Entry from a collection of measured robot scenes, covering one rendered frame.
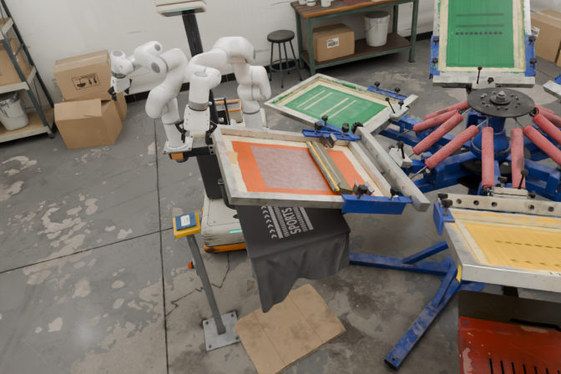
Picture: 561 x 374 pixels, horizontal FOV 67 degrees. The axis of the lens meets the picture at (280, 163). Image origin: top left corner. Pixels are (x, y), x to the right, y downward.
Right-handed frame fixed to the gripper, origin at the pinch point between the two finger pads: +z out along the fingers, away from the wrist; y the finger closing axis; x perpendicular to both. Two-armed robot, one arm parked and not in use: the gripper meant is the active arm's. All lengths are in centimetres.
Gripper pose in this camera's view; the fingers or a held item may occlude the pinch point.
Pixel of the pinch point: (194, 139)
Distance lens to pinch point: 178.9
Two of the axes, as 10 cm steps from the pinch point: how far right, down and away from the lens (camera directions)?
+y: -9.5, -0.1, -3.1
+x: 2.6, 5.5, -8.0
